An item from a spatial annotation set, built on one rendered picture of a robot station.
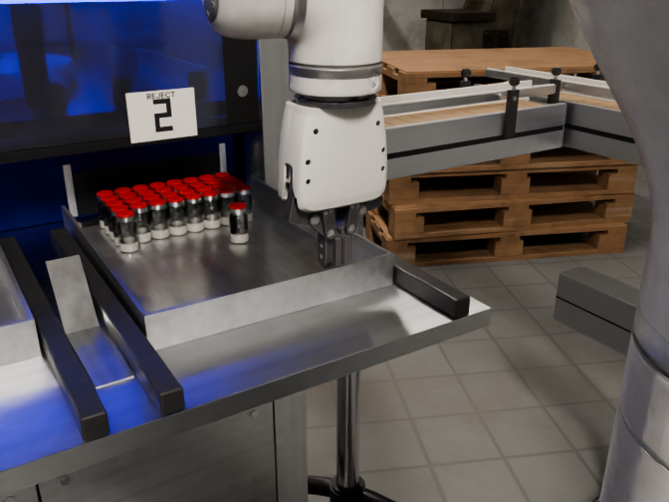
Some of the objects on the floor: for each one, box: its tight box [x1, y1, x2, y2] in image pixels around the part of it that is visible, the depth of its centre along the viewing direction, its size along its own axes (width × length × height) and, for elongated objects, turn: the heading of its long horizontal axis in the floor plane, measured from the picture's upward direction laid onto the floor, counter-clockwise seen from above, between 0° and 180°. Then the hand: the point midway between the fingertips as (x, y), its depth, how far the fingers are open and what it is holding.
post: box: [243, 39, 308, 502], centre depth 93 cm, size 6×6×210 cm
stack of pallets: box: [363, 47, 638, 267], centre depth 319 cm, size 116×80×83 cm
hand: (334, 250), depth 68 cm, fingers closed, pressing on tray
